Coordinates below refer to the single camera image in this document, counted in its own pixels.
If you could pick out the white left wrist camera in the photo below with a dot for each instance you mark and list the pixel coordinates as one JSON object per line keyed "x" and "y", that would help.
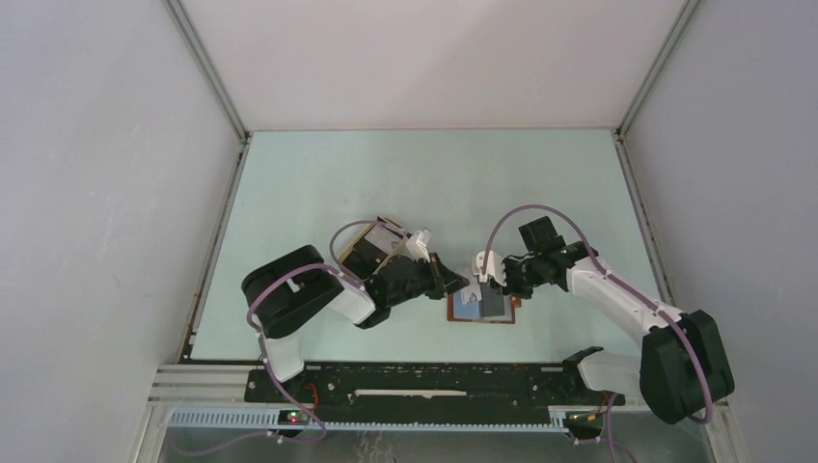
{"x": 417, "y": 245}

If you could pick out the light blue cable duct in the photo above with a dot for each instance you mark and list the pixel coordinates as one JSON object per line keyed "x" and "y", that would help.
{"x": 275, "y": 419}

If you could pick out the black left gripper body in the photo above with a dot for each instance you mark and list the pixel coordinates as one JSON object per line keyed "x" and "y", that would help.
{"x": 424, "y": 281}

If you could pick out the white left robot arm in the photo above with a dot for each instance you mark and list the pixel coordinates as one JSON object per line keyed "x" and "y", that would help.
{"x": 286, "y": 293}

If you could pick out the silver VIP credit card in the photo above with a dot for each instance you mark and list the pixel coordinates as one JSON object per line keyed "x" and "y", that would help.
{"x": 470, "y": 294}

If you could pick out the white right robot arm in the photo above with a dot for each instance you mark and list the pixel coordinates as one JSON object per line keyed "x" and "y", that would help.
{"x": 681, "y": 368}

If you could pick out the oval wooden tray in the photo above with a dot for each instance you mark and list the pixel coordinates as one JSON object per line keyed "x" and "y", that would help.
{"x": 361, "y": 258}

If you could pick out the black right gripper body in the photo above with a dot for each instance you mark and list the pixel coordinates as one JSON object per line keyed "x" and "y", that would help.
{"x": 523, "y": 276}

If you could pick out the brown leather card holder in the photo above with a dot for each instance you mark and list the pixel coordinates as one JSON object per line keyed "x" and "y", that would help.
{"x": 470, "y": 313}

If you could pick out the left aluminium corner post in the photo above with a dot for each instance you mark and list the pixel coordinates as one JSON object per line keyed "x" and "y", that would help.
{"x": 193, "y": 41}

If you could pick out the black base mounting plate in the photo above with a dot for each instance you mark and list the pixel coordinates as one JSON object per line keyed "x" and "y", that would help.
{"x": 460, "y": 393}

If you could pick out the grey card in tray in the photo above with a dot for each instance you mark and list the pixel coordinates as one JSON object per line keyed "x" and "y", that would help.
{"x": 386, "y": 236}

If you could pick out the aluminium corner frame post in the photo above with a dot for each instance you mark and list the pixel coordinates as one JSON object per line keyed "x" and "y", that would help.
{"x": 674, "y": 37}

